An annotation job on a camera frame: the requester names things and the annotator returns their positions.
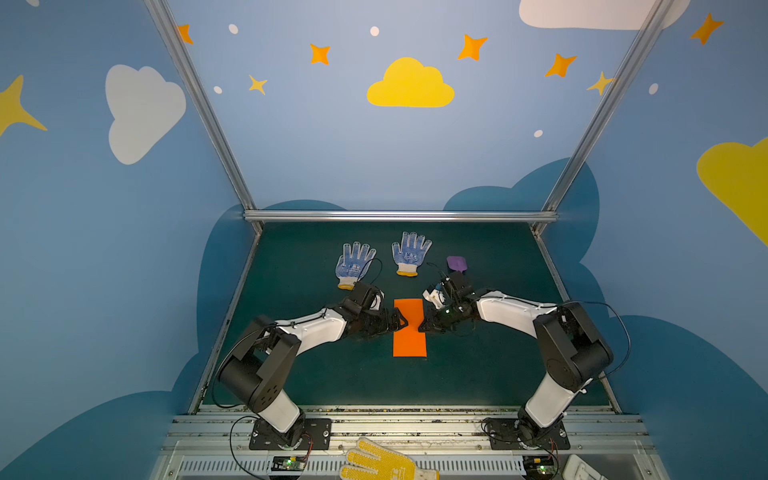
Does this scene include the purple pink spatula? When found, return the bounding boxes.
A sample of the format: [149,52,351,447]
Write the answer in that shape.
[446,255,468,272]

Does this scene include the orange square paper sheet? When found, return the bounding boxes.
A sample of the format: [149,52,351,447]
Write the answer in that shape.
[393,299,427,358]

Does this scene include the left green circuit board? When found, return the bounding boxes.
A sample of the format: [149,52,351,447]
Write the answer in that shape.
[270,456,307,473]

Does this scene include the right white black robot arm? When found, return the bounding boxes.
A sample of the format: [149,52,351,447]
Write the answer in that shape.
[419,271,614,448]

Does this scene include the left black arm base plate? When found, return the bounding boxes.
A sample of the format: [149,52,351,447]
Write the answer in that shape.
[248,416,332,451]

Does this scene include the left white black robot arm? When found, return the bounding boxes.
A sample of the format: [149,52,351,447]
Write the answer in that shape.
[215,283,409,450]

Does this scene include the blue dotted work glove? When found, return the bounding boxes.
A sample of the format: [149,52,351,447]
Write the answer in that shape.
[335,241,377,290]
[392,232,432,277]

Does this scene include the white plastic object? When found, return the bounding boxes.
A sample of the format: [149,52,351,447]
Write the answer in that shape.
[561,455,606,480]

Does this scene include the right aluminium frame post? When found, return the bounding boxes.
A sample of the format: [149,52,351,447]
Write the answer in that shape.
[532,0,675,239]

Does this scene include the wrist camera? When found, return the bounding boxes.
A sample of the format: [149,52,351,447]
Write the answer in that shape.
[423,289,445,310]
[370,290,384,310]

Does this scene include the left aluminium frame post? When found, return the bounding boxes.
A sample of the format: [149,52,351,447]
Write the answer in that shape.
[145,0,256,214]

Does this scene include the right blue dotted work glove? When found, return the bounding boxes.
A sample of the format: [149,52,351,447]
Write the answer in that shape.
[392,232,432,277]

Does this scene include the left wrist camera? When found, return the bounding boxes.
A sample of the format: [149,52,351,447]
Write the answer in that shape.
[370,290,384,310]

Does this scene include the aluminium frame post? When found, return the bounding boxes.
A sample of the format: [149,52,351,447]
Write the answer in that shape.
[145,0,256,214]
[532,0,675,239]

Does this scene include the right green circuit board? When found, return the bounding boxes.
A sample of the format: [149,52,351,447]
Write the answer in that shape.
[523,456,558,480]

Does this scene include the green circuit board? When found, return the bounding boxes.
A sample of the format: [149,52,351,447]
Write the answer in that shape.
[270,456,307,473]
[523,456,558,480]

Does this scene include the yellow dotted work glove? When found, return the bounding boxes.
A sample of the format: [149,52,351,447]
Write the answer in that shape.
[339,437,441,480]

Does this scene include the left blue dotted work glove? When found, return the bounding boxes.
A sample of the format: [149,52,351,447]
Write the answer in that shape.
[335,241,377,290]

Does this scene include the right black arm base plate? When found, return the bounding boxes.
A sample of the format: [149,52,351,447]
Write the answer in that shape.
[481,417,571,450]

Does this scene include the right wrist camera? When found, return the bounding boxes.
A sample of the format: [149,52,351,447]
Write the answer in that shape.
[423,289,445,310]

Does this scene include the aluminium rear frame bar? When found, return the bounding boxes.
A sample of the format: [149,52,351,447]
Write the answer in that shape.
[244,210,558,224]

